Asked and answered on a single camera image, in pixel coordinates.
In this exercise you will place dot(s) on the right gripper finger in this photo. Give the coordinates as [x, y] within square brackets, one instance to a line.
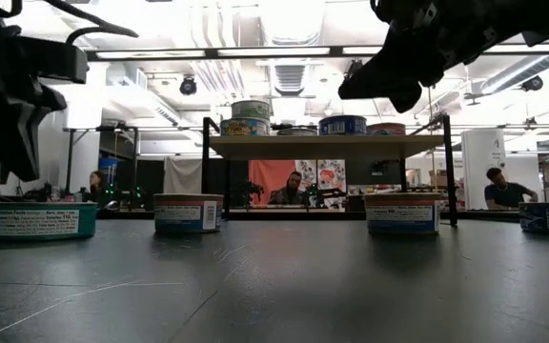
[405, 97]
[370, 81]

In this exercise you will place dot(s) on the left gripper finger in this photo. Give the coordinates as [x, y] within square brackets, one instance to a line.
[7, 143]

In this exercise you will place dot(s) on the gold can pink blue label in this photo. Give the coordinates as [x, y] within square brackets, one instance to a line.
[387, 129]
[402, 214]
[189, 214]

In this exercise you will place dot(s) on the silver can dark blue label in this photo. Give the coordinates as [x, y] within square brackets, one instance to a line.
[342, 125]
[548, 218]

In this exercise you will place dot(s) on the silver tuna can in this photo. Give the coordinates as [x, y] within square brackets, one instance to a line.
[298, 132]

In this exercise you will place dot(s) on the silver can green white label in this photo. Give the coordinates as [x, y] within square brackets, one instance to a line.
[250, 109]

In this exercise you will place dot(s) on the silver can yellow teal label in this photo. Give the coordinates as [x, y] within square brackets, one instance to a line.
[245, 127]

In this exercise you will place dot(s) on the background black robot arm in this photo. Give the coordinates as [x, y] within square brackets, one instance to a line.
[322, 193]
[250, 190]

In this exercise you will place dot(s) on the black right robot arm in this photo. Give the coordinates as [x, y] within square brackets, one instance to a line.
[532, 19]

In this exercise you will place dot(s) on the wooden shelf black legs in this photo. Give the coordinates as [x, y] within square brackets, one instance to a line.
[322, 147]

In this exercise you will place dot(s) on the cardboard box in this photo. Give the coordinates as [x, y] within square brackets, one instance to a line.
[439, 178]

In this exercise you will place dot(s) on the person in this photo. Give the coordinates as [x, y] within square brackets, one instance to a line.
[508, 193]
[291, 190]
[97, 186]

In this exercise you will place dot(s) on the floral patterned cloth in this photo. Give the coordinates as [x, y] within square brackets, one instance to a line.
[329, 174]

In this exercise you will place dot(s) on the blue bucket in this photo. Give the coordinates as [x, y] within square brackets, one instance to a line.
[107, 164]

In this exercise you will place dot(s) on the orange cloth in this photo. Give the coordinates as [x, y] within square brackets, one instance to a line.
[270, 176]

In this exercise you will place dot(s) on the white cloth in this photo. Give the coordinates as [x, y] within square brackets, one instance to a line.
[182, 175]

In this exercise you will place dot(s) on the black table mat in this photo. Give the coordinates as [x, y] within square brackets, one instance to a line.
[303, 286]

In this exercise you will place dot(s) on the black background frame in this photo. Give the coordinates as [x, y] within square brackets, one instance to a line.
[70, 157]

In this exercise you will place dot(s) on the black overhead frame bar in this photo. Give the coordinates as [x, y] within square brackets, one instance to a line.
[255, 51]

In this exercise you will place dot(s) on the black aluminium table frame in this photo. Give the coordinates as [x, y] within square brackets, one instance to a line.
[303, 215]

